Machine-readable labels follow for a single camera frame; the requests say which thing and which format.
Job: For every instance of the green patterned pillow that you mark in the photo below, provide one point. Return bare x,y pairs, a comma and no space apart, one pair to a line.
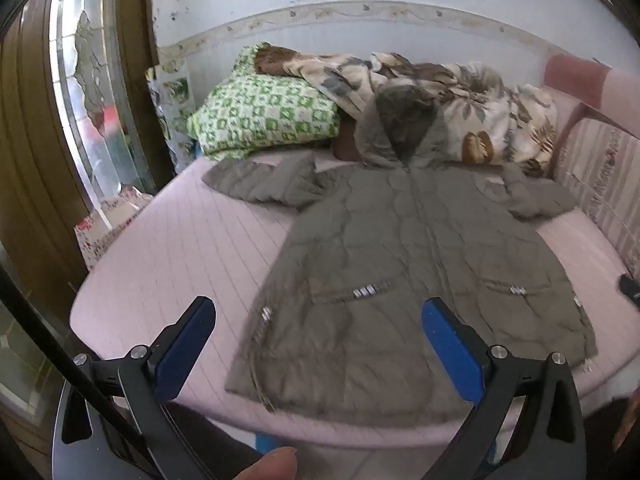
260,110

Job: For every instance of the maroon chair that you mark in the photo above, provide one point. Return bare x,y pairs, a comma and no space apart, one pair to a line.
575,77

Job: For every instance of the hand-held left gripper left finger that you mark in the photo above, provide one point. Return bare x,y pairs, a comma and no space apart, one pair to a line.
185,350

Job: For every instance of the person's left hand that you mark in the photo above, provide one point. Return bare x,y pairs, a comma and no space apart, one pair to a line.
270,466

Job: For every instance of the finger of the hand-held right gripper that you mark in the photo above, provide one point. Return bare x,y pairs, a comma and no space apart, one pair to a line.
631,290

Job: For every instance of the green floral printed bag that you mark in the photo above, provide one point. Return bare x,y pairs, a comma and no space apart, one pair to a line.
172,105

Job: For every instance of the glass door panel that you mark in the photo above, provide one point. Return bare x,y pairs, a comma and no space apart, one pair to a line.
95,85

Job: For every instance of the olive hooded padded jacket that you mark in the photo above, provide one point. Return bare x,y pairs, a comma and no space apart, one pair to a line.
375,240

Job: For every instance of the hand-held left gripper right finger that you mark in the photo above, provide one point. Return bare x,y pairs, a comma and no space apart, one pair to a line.
450,345

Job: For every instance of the wooden door frame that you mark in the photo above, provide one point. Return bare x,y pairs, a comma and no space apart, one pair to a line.
35,150

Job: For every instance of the beige floral blanket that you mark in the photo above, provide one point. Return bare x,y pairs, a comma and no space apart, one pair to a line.
490,110

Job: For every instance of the bed with pink sheet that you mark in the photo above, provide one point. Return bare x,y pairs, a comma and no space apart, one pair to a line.
190,260

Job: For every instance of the striped floral cloth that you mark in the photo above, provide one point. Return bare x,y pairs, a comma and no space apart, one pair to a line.
600,170

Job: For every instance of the red floral cloth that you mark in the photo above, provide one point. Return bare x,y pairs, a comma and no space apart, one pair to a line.
105,230

